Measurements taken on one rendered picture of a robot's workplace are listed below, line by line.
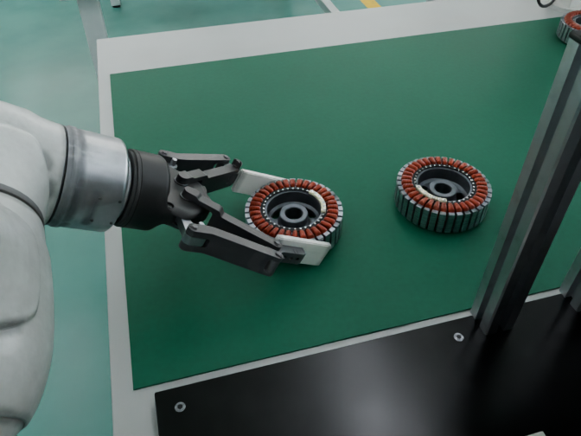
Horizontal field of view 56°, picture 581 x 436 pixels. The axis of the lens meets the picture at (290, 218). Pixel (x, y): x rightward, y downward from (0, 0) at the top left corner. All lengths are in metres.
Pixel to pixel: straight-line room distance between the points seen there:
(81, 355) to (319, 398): 1.09
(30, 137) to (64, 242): 1.36
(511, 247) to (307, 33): 0.73
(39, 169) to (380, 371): 0.33
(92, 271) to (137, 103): 0.88
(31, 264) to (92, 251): 1.39
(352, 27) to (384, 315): 0.70
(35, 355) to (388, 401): 0.28
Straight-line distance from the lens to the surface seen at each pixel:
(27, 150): 0.46
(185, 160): 0.61
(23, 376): 0.36
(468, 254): 0.65
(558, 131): 0.41
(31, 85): 2.72
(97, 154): 0.49
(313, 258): 0.59
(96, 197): 0.49
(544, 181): 0.43
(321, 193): 0.64
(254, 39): 1.08
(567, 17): 1.18
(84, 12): 1.54
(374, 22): 1.16
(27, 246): 0.39
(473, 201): 0.66
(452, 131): 0.84
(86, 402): 1.45
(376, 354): 0.52
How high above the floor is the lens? 1.20
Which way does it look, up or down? 43 degrees down
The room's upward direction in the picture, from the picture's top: straight up
